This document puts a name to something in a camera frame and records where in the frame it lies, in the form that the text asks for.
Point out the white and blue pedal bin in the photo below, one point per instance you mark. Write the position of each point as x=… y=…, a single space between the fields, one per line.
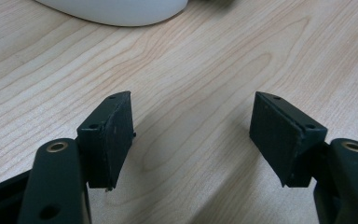
x=115 y=11

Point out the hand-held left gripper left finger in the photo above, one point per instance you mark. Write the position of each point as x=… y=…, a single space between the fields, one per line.
x=108 y=140

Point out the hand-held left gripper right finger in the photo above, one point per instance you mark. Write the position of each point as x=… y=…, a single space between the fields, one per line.
x=282 y=140

